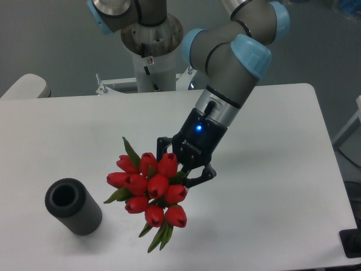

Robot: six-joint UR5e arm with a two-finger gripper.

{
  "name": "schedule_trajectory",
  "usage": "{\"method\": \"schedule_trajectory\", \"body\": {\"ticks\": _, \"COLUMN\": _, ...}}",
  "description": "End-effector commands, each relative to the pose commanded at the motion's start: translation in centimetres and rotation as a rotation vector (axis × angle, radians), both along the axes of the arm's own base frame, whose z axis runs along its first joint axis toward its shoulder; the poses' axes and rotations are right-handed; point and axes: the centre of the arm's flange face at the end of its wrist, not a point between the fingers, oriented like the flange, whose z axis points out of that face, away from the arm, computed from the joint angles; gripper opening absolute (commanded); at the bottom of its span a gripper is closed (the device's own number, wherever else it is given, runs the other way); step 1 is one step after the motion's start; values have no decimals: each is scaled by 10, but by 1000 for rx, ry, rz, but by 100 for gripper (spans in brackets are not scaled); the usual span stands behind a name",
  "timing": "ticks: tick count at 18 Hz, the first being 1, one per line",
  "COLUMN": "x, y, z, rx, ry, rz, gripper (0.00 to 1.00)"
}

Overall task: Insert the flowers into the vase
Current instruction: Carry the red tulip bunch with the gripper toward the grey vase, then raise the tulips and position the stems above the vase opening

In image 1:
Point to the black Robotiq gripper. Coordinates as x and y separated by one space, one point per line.
193 146

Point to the red tulip bouquet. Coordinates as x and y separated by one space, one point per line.
153 187

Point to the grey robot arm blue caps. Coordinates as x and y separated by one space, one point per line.
233 57

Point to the dark grey ribbed vase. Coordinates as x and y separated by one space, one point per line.
70 202

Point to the white chair backrest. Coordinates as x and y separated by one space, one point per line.
29 86

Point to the black clamp at table edge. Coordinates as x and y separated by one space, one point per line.
350 239

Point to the white metal base frame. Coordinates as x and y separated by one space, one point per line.
190 79

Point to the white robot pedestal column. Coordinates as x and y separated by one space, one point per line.
154 49

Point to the white frame at right edge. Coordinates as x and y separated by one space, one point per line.
346 131

